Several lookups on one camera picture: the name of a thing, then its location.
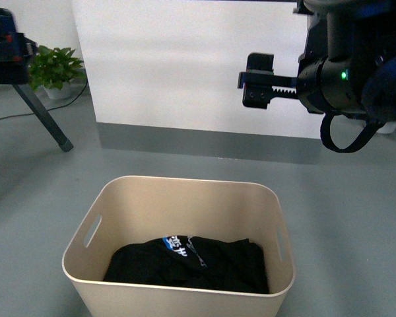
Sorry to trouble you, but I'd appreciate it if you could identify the black right strap cable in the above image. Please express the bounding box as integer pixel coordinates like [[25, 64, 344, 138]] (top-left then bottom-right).
[[319, 112, 387, 154]]

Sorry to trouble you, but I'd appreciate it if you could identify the potted green plant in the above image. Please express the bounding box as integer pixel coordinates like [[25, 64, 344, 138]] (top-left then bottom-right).
[[28, 45, 86, 100]]

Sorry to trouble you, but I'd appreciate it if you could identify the black floor cable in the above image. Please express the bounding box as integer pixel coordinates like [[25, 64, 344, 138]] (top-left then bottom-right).
[[0, 79, 88, 129]]

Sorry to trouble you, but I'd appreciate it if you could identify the white partition board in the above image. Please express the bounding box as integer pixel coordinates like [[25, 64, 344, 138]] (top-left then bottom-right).
[[72, 1, 323, 164]]

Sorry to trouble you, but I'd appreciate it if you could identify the black printed t-shirt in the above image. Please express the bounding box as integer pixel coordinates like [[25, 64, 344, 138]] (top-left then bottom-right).
[[104, 235, 269, 294]]

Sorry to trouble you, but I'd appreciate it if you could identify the beige plastic laundry hamper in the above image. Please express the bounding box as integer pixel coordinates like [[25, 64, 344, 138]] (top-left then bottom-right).
[[62, 176, 296, 316]]

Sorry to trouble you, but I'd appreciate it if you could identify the grey clothes hanger stand leg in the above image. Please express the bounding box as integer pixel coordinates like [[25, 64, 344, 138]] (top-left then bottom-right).
[[13, 85, 73, 153]]

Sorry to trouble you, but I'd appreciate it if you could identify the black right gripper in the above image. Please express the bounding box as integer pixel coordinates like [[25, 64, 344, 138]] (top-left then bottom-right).
[[238, 53, 369, 115]]

